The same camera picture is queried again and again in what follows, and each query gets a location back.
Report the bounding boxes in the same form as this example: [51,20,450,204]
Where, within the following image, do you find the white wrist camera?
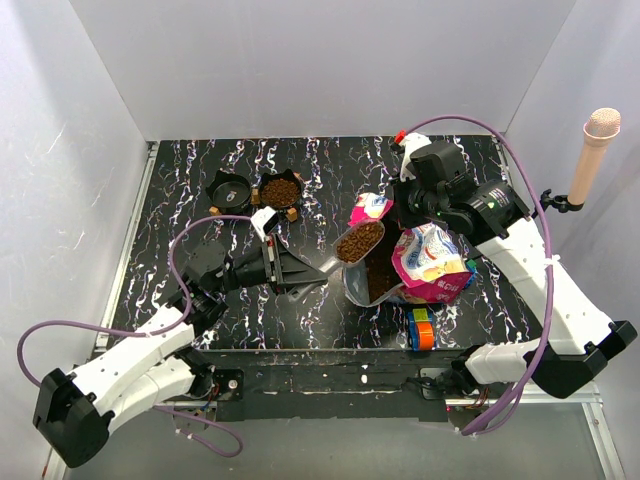
[394,130,431,182]
[250,206,279,241]

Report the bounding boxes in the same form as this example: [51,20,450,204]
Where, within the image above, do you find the pink microphone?
[567,107,621,207]

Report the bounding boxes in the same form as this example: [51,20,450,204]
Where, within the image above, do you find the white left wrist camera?
[250,206,279,241]

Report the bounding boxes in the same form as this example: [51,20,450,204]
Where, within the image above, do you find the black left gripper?
[212,233,328,295]

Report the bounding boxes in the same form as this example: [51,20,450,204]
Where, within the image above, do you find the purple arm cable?
[17,214,254,457]
[402,115,556,436]

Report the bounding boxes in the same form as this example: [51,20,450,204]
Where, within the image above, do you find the black right pet bowl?
[258,169,303,223]

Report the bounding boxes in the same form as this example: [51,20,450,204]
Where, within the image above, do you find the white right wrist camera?
[394,130,431,182]

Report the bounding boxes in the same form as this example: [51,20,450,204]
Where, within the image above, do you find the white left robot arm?
[33,235,328,468]

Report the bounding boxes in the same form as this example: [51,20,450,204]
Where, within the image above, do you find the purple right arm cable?
[402,115,556,436]

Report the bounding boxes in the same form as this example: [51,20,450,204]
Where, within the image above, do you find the aluminium frame rail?
[43,386,625,479]

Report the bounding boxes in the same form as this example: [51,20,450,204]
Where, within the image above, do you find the blue orange toy car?
[408,308,436,351]

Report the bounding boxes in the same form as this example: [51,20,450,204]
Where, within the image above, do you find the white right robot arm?
[391,133,638,399]

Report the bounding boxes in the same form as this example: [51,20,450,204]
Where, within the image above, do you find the black microphone clamp stand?
[539,189,583,213]

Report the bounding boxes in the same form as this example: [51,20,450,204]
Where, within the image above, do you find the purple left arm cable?
[17,214,254,457]

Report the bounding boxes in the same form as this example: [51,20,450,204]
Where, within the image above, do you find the black left pet bowl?
[205,170,252,215]

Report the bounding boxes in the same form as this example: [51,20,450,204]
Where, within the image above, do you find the clear plastic scoop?
[319,219,385,275]

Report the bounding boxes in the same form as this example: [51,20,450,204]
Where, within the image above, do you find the black pet bowl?
[205,170,252,215]
[258,169,303,223]

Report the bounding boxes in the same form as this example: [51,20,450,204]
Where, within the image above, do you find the green blue toy blocks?
[464,259,477,289]

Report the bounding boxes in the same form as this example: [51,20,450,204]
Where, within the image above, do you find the pink pet food bag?
[342,192,470,307]

